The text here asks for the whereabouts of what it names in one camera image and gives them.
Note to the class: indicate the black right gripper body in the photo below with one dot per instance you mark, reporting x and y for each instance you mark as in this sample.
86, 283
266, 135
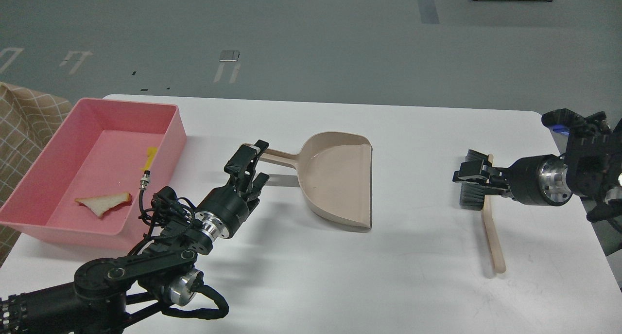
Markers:
539, 181

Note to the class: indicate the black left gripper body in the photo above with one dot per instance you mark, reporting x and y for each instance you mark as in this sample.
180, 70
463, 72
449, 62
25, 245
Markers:
223, 211

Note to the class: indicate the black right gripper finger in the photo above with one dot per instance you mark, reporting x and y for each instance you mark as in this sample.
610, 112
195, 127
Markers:
479, 172
495, 188

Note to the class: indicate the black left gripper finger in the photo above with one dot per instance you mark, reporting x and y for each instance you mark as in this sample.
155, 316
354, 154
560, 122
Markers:
242, 165
255, 187

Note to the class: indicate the beige brush black bristles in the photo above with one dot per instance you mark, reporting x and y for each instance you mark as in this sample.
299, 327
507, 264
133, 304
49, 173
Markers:
471, 198

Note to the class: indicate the beige plastic dustpan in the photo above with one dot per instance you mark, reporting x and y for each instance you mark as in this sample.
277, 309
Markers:
334, 172

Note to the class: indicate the yellow green sponge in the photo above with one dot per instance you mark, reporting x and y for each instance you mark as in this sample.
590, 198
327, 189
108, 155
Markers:
151, 152

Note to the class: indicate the triangular toast slice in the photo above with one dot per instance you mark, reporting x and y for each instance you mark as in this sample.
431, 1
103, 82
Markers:
100, 205

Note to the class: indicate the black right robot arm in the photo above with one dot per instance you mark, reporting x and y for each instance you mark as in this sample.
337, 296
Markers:
589, 168

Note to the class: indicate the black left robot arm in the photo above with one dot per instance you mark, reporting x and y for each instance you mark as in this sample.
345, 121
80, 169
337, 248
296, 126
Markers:
158, 275

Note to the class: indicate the pink plastic bin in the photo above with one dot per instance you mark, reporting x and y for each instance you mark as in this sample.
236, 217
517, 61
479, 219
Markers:
99, 149

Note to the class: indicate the brown checkered cloth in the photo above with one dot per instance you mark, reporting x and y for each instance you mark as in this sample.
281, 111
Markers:
28, 120

